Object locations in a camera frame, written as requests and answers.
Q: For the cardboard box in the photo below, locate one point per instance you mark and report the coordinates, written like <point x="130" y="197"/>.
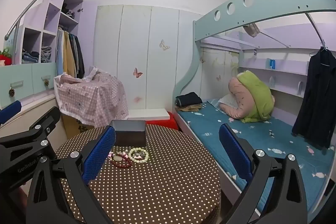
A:
<point x="70" y="125"/>

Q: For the clothes hanger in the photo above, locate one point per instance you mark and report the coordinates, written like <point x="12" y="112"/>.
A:
<point x="323" y="48"/>

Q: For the teal drawer cabinet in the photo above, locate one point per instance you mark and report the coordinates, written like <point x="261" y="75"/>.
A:
<point x="29" y="79"/>

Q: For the blue box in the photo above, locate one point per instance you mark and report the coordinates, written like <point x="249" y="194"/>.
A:
<point x="271" y="64"/>

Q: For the brown polka-dot round table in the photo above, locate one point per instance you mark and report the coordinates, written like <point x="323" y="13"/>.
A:
<point x="157" y="187"/>

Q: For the white curved cabinet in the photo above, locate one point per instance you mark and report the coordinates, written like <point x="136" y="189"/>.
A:
<point x="29" y="113"/>

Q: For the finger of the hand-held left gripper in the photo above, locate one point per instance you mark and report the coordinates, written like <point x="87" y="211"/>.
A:
<point x="10" y="109"/>
<point x="44" y="120"/>

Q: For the pale pink butterfly sticker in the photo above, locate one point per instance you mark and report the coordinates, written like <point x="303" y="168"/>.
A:
<point x="137" y="100"/>

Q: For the tan folded clothes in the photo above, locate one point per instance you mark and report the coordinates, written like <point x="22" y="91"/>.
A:
<point x="190" y="108"/>

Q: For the dark folded clothes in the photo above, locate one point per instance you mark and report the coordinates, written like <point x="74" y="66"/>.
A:
<point x="187" y="98"/>

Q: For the white pillow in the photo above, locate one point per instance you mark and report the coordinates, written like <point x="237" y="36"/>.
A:
<point x="227" y="101"/>

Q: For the metal hanging rail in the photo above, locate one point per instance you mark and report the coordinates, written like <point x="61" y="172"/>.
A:
<point x="313" y="26"/>

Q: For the pink checked cloth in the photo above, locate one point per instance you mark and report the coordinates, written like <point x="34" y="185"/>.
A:
<point x="89" y="98"/>

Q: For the yellow butterfly sticker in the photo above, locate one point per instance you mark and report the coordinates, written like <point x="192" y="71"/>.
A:
<point x="164" y="45"/>

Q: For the yellow hanging coat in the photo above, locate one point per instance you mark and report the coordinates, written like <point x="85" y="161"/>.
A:
<point x="68" y="58"/>

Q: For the dark metal storage box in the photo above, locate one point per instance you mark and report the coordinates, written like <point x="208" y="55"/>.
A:
<point x="130" y="136"/>

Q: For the purple stair cabinet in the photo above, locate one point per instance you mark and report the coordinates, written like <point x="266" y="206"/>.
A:
<point x="39" y="14"/>

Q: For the green blanket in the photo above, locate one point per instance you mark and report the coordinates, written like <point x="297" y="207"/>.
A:
<point x="256" y="92"/>

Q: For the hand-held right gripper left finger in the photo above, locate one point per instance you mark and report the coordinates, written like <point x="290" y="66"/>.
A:
<point x="99" y="154"/>

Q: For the teal bunk bed frame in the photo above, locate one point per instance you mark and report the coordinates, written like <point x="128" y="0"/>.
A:
<point x="262" y="3"/>

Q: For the light blue hanging shirt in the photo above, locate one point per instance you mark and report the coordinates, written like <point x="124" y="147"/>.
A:
<point x="59" y="56"/>

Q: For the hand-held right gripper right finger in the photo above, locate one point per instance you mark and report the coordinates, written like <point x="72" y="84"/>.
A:
<point x="233" y="153"/>

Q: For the folded jeans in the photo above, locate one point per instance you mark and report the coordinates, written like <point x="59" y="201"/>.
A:
<point x="30" y="57"/>

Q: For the black hanging coat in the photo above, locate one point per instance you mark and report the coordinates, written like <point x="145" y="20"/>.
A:
<point x="315" y="98"/>

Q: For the white wardrobe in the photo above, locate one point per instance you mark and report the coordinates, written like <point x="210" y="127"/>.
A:
<point x="136" y="43"/>

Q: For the blue printed mattress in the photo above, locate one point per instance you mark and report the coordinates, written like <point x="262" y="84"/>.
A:
<point x="262" y="140"/>

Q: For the red white storage box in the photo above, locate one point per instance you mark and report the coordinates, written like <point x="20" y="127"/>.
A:
<point x="162" y="124"/>

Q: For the purple wall shelves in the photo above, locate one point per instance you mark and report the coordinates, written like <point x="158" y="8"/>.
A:
<point x="283" y="70"/>

